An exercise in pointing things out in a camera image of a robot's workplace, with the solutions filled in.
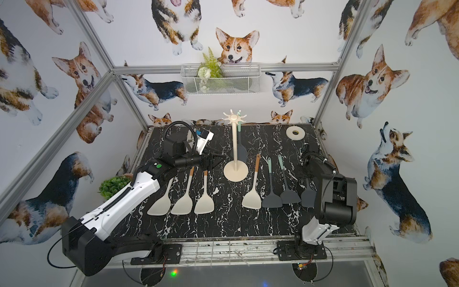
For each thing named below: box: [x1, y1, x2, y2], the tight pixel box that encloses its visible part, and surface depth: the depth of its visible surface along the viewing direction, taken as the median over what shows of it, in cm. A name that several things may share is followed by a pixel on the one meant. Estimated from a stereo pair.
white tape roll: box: [285, 125, 306, 141], surface depth 120 cm
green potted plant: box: [97, 175, 132, 201], surface depth 78 cm
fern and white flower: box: [197, 46, 224, 94], surface depth 85 cm
